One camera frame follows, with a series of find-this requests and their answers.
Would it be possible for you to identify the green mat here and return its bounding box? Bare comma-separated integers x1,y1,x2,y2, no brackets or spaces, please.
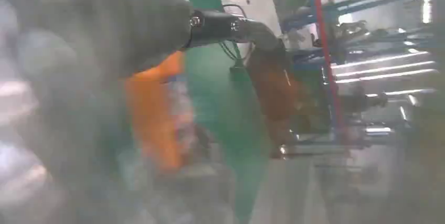
166,0,279,224

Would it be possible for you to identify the red pole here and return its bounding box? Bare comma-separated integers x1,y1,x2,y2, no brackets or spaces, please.
309,0,344,133

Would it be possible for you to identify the orange drink bottle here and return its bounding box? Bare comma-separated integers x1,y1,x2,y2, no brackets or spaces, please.
124,51,196,174

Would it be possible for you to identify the blue metal rack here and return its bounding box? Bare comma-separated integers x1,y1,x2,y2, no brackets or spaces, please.
280,0,439,147

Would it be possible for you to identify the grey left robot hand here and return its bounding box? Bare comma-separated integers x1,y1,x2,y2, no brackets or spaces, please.
17,0,303,224

